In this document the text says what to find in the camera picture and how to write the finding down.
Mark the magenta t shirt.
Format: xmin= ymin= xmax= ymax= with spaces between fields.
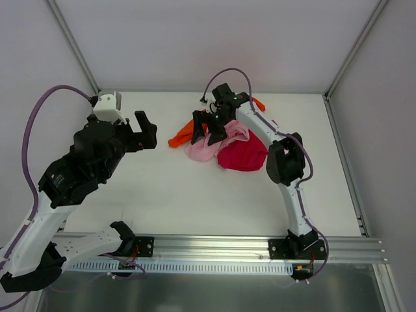
xmin=216 ymin=130 xmax=268 ymax=172

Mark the white slotted cable duct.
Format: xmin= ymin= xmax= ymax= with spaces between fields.
xmin=67 ymin=258 xmax=293 ymax=276

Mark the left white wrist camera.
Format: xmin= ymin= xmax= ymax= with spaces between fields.
xmin=92 ymin=90 xmax=127 ymax=124

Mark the left aluminium frame post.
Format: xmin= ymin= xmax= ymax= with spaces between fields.
xmin=44 ymin=0 xmax=100 ymax=94

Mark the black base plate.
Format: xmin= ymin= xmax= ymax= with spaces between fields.
xmin=97 ymin=235 xmax=155 ymax=259
xmin=268 ymin=237 xmax=327 ymax=261

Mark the light pink t shirt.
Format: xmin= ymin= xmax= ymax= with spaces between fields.
xmin=185 ymin=120 xmax=250 ymax=162

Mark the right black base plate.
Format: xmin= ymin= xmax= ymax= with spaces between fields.
xmin=268 ymin=237 xmax=327 ymax=261

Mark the aluminium mounting rail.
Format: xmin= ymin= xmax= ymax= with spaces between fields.
xmin=35 ymin=232 xmax=389 ymax=264

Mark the right aluminium frame post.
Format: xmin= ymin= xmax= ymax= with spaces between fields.
xmin=324 ymin=0 xmax=390 ymax=98

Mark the aluminium frame post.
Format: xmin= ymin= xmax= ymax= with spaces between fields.
xmin=324 ymin=0 xmax=390 ymax=98
xmin=44 ymin=0 xmax=100 ymax=94

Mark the orange t shirt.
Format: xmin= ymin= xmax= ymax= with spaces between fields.
xmin=168 ymin=97 xmax=266 ymax=148

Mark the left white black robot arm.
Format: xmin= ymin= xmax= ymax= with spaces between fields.
xmin=1 ymin=110 xmax=157 ymax=293

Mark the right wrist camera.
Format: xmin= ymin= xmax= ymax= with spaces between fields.
xmin=212 ymin=83 xmax=235 ymax=103

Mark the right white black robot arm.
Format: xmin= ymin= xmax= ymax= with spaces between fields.
xmin=191 ymin=83 xmax=319 ymax=259

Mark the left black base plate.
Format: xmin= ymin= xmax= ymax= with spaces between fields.
xmin=97 ymin=235 xmax=155 ymax=259

